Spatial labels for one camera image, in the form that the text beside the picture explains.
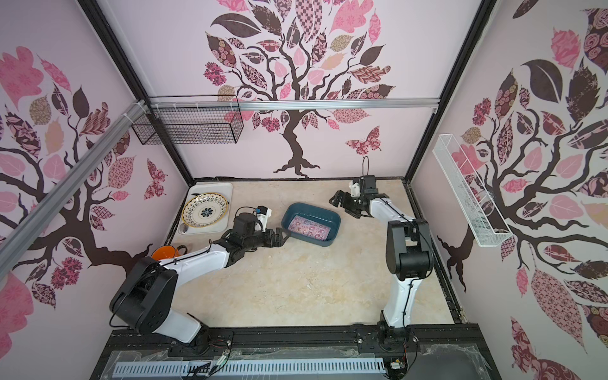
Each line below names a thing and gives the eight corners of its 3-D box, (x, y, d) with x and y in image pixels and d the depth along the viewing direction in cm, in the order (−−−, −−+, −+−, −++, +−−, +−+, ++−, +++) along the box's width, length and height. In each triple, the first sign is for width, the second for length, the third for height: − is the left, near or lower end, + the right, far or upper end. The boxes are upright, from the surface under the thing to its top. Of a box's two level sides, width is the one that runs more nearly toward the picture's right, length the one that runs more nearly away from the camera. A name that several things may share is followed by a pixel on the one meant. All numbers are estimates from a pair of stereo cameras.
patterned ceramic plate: (180, 227, 104) (177, 224, 102) (193, 196, 116) (191, 192, 114) (222, 227, 104) (220, 224, 102) (231, 196, 116) (230, 192, 114)
